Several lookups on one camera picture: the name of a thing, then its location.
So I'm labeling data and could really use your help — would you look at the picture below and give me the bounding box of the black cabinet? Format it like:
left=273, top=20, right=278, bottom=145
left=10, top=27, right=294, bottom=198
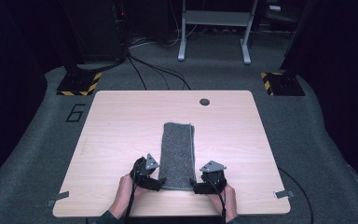
left=69, top=0, right=128, bottom=63

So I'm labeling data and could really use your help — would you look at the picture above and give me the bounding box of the grey towel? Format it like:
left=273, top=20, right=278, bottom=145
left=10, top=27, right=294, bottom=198
left=157, top=121, right=197, bottom=191

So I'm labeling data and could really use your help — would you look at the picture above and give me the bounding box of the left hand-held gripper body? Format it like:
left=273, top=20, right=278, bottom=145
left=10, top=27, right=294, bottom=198
left=130, top=153, right=161, bottom=189

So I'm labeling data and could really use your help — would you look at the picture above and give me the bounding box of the dark curtain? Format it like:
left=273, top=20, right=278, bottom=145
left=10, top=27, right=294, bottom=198
left=0, top=0, right=60, bottom=194
left=287, top=0, right=358, bottom=208

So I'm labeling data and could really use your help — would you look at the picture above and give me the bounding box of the thin black floor cable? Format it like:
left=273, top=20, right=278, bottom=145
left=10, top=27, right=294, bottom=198
left=277, top=167, right=314, bottom=224

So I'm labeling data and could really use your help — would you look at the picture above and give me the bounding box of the black striped stand base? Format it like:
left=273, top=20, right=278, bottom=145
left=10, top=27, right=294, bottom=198
left=259, top=71, right=306, bottom=97
left=56, top=71, right=103, bottom=97

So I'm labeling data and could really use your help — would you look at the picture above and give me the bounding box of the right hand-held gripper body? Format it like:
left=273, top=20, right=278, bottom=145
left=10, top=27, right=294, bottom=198
left=200, top=160, right=227, bottom=194

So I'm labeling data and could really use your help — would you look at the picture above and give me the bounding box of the white metal desk frame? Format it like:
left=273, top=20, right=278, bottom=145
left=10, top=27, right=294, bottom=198
left=177, top=0, right=259, bottom=65

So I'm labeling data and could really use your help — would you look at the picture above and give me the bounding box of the grey tape strip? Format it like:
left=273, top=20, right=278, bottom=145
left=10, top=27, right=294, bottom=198
left=47, top=190, right=70, bottom=208
left=273, top=189, right=296, bottom=200

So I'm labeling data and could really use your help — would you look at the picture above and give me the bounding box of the black floor cable bundle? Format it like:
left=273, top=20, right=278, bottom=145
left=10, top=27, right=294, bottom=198
left=126, top=52, right=192, bottom=91

